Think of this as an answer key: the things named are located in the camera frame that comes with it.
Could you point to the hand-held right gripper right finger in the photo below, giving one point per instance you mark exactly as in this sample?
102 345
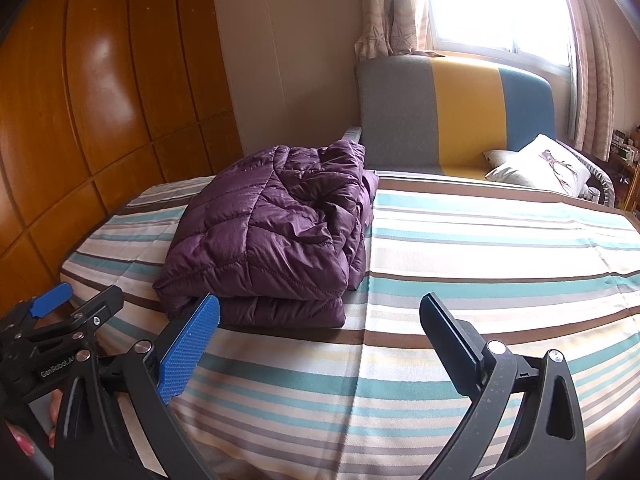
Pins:
452 342

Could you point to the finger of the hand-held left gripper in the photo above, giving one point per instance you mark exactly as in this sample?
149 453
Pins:
97 305
50 300

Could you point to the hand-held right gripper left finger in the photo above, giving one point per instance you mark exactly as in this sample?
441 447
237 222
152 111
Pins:
190 345

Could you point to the purple puffer jacket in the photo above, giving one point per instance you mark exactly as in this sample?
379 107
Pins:
265 230

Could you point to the person's left hand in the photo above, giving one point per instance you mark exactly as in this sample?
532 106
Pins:
20 440

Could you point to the striped bed sheet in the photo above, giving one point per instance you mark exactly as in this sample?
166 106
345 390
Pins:
475 270

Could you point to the small cream pillow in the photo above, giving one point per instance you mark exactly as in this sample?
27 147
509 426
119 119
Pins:
497 157

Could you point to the white printed pillow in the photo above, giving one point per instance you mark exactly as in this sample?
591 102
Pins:
540 165

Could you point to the grey padded cushion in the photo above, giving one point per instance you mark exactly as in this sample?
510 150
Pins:
602 182

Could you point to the wooden wardrobe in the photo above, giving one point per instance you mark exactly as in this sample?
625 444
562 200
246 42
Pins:
100 85

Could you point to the grey yellow blue headboard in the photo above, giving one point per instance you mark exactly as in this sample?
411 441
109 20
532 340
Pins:
450 115

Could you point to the cluttered shelf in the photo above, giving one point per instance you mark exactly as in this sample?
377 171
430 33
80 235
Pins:
625 147

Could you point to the pink curtain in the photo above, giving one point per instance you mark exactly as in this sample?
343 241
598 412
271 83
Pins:
595 60

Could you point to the patterned beige curtain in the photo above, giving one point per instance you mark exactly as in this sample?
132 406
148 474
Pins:
390 10

